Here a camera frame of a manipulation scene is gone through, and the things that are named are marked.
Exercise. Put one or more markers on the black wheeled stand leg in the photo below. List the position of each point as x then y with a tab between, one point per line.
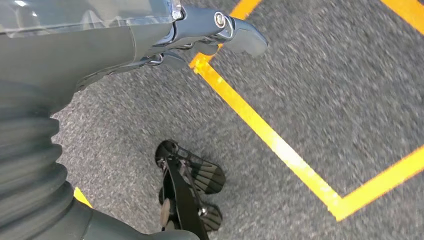
185	198

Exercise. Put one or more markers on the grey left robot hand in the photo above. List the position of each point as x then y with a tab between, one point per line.
82	49

